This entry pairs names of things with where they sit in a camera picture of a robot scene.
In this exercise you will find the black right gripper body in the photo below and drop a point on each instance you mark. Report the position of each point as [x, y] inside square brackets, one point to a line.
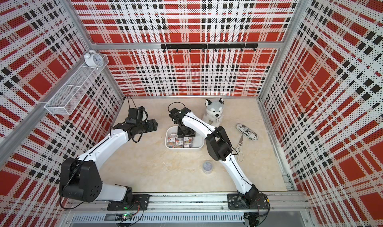
[186, 131]

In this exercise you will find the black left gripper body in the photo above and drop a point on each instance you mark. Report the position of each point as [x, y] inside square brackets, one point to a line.
[148, 126]

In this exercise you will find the white plastic storage box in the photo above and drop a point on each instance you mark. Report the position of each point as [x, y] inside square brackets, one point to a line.
[197, 144]

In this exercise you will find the round clear paper clip jar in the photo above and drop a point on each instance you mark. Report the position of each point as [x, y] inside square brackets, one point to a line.
[207, 167]

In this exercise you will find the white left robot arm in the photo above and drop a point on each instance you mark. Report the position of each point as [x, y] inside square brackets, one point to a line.
[80, 179]

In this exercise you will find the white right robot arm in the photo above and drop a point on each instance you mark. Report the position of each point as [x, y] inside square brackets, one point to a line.
[219, 148]

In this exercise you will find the paper clip box back left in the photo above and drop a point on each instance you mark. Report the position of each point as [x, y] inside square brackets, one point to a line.
[173, 135]

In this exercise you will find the paper clip box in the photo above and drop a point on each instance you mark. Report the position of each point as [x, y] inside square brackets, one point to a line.
[179, 143]
[173, 135]
[188, 142]
[171, 141]

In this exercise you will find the paper clip box front left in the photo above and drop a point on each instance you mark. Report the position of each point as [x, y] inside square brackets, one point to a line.
[171, 141]

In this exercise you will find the paper clip box front middle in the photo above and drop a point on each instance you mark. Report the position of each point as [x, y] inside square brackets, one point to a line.
[179, 143]

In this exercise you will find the paper clip box front right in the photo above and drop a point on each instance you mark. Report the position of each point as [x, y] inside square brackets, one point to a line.
[188, 142]

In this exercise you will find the grey white husky plush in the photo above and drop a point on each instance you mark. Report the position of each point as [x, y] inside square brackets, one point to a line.
[213, 112]

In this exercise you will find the white alarm clock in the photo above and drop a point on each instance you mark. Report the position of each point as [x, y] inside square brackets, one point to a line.
[93, 59]

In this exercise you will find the green circuit board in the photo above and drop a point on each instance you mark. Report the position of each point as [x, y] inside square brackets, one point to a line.
[123, 217]

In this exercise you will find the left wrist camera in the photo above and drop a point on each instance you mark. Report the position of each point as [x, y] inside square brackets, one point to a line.
[136, 114]

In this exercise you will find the black hook rail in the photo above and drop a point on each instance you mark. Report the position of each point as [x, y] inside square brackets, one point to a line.
[210, 46]

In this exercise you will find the white handled scissors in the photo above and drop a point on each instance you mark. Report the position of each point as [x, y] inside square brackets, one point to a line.
[240, 155]

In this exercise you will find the white wire mesh shelf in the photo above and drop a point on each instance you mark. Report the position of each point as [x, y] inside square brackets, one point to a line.
[67, 98]

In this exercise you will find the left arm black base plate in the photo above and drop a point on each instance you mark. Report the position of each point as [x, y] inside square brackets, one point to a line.
[137, 202]

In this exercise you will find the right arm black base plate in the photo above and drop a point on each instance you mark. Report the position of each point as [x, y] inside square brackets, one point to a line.
[239, 202]

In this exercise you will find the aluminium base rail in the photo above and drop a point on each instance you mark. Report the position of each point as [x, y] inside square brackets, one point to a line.
[204, 202]

